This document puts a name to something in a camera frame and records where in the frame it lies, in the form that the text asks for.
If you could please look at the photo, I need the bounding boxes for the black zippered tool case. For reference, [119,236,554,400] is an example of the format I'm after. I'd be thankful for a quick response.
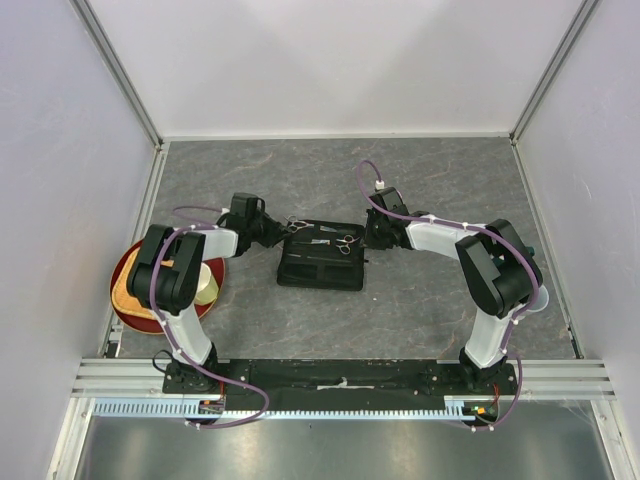
[276,219,365,292]

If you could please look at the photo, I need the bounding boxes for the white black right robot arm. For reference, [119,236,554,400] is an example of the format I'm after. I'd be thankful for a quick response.
[366,180,549,394]

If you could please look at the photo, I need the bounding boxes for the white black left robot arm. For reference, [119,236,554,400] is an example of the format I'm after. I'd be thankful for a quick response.
[126,193,292,393]

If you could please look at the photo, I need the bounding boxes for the slotted cable duct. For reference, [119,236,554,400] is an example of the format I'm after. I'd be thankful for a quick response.
[93,398,476,422]

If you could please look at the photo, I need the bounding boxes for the clear plastic cup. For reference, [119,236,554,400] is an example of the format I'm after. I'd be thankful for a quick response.
[528,285,549,313]

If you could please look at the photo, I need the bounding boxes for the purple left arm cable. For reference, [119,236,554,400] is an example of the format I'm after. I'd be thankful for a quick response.
[149,204,271,431]

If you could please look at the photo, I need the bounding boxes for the woven bamboo mat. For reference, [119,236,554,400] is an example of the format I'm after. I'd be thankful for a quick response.
[111,245,153,320]

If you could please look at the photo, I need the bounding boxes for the silver scissors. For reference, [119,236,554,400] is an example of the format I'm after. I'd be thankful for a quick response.
[286,215,338,233]
[308,235,360,255]

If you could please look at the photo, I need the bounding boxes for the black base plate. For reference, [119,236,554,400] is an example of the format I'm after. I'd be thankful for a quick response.
[162,359,518,410]

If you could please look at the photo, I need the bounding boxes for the round red tray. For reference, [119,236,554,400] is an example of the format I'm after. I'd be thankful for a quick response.
[109,240,226,335]

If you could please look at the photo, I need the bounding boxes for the cream yellow cup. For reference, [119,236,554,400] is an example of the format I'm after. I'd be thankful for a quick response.
[194,263,219,305]

